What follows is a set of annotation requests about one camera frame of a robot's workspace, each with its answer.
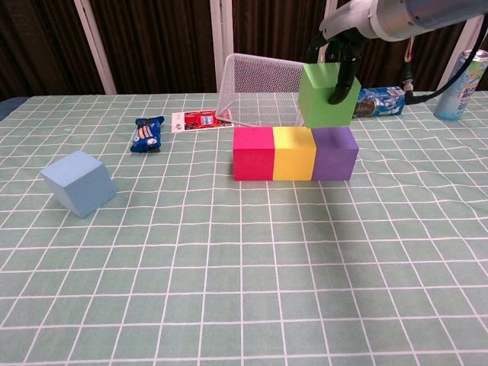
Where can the yellow foam cube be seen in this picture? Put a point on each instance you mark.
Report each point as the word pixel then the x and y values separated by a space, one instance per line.
pixel 293 160

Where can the green foam cube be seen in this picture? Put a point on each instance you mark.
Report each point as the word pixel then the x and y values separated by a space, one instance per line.
pixel 320 106

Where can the dark pleated curtain backdrop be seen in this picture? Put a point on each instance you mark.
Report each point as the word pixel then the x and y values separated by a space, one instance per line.
pixel 160 38

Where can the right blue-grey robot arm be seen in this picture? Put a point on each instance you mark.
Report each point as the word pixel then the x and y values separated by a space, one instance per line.
pixel 419 15

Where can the light blue foam cube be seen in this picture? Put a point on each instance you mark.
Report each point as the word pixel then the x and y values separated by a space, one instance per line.
pixel 80 187

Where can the green checked tablecloth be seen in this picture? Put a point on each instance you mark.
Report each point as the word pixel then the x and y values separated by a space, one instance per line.
pixel 244 267

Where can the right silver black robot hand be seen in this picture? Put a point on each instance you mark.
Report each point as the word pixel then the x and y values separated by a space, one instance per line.
pixel 343 23

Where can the crimson red foam cube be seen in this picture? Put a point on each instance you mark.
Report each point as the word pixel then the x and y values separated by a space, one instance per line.
pixel 253 160

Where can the purple foam cube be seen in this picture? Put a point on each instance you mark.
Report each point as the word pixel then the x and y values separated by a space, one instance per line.
pixel 333 160

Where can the red printed card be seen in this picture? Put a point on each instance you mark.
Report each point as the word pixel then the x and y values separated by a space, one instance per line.
pixel 194 120

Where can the blue table padding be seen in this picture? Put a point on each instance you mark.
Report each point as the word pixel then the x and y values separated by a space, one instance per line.
pixel 7 108

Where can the blue cookie box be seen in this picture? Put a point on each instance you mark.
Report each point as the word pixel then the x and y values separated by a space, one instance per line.
pixel 381 103

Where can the white partition frame post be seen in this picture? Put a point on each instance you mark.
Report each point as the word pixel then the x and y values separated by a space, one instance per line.
pixel 331 5
pixel 463 45
pixel 95 49
pixel 221 34

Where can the small blue cookie packet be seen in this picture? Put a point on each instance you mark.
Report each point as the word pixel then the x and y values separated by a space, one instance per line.
pixel 146 135

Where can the tall light blue drink can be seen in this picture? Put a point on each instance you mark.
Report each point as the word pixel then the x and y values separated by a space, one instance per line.
pixel 461 95

